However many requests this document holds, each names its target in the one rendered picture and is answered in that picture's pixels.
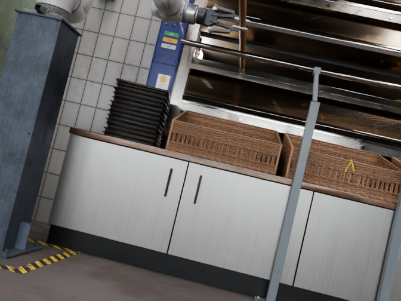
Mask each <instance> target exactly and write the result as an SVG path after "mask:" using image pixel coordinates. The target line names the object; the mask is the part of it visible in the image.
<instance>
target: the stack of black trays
mask: <svg viewBox="0 0 401 301"><path fill-rule="evenodd" d="M116 80H117V82H118V83H116V84H117V85H118V86H117V87H114V89H115V91H113V92H114V94H115V95H114V96H112V97H113V98H114V101H113V100H110V101H111V102H112V104H111V105H109V106H111V107H110V109H108V110H110V114H108V113H107V114H108V116H109V117H108V118H106V119H107V122H106V123H107V124H108V125H107V127H104V128H105V131H102V132H104V135H106V136H111V137H115V138H119V139H124V140H129V141H132V142H136V143H141V144H144V145H149V146H154V147H158V148H159V143H161V142H160V141H159V140H160V139H161V138H160V135H161V136H162V134H161V132H162V131H163V127H164V128H165V126H164V123H165V121H164V119H166V116H167V115H168V114H167V111H168V108H169V104H170V101H171V98H170V94H169V91H168V90H164V89H161V88H156V87H151V86H148V85H144V84H139V83H136V82H131V81H127V80H123V79H119V78H117V79H116ZM165 124H166V123H165ZM161 140H162V139H161Z"/></svg>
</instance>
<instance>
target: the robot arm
mask: <svg viewBox="0 0 401 301"><path fill-rule="evenodd" d="M94 2H95V0H36V4H35V7H34V9H33V10H30V9H26V8H24V9H23V10H24V11H30V12H33V13H38V14H44V15H48V16H53V17H59V18H63V19H64V20H65V21H67V22H68V24H70V25H71V24H76V23H80V22H81V21H83V20H84V19H85V18H86V17H87V15H88V12H89V11H90V9H91V7H92V5H93V4H94ZM214 10H218V11H222V12H224V13H228V14H220V13H216V12H215V11H214ZM151 13H152V14H153V15H154V16H155V17H157V18H159V19H161V20H165V21H168V22H174V23H187V24H192V25H195V24H200V25H204V26H206V27H207V28H208V33H213V32H214V33H225V34H230V32H231V31H235V32H239V31H240V30H241V31H245V32H247V31H248V28H245V27H240V26H235V25H233V26H232V27H231V26H229V25H226V24H224V23H221V22H218V21H217V19H234V20H235V21H236V22H239V16H236V15H235V11H233V10H230V9H227V8H224V7H220V6H218V5H217V4H214V7H213V8H210V9H207V8H202V7H200V8H199V6H198V5H195V4H190V3H186V2H183V1H182V0H153V1H152V4H151ZM213 25H216V26H219V27H222V28H225V29H216V28H212V27H211V26H213ZM73 28H74V27H73ZM74 29H75V28H74ZM226 29H227V30H226Z"/></svg>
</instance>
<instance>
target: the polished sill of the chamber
mask: <svg viewBox="0 0 401 301"><path fill-rule="evenodd" d="M191 63H193V64H196V65H201V66H206V67H211V68H215V69H220V70H225V71H229V72H234V73H239V74H243V75H248V76H253V77H256V78H261V79H266V80H270V81H275V82H280V83H284V84H289V85H294V86H298V87H303V88H308V89H311V90H312V89H313V83H312V82H306V81H301V80H298V79H292V78H287V77H284V76H279V75H274V74H270V73H265V72H260V71H256V70H251V69H246V68H242V67H237V66H232V65H229V64H224V63H218V62H213V61H209V60H204V59H199V58H196V57H192V62H191ZM318 91H321V92H325V93H330V94H335V95H339V96H344V97H349V98H352V99H358V100H363V101H366V102H371V103H376V104H380V105H385V106H390V107H394V108H399V109H401V102H398V101H395V100H389V99H384V98H380V97H375V96H370V95H367V94H362V93H357V92H353V91H348V90H343V89H339V88H334V87H329V86H325V85H320V84H318Z"/></svg>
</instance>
